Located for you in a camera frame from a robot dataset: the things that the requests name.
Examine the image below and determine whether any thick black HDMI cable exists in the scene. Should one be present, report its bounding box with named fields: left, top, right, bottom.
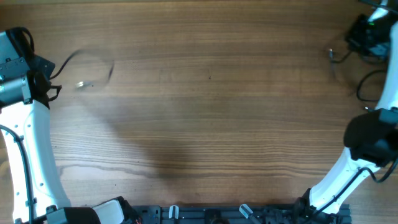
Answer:
left=356, top=68, right=389, bottom=113

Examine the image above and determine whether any thin black micro USB cable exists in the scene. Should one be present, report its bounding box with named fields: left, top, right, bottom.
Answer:
left=49, top=48, right=116, bottom=91

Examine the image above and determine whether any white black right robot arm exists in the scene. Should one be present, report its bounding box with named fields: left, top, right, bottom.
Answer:
left=293, top=1, right=397, bottom=220

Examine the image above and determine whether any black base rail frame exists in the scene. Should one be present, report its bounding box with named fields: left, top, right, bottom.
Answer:
left=133, top=203, right=352, bottom=224

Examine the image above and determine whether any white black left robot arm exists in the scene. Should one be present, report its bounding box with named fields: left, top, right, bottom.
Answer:
left=1, top=27, right=70, bottom=223

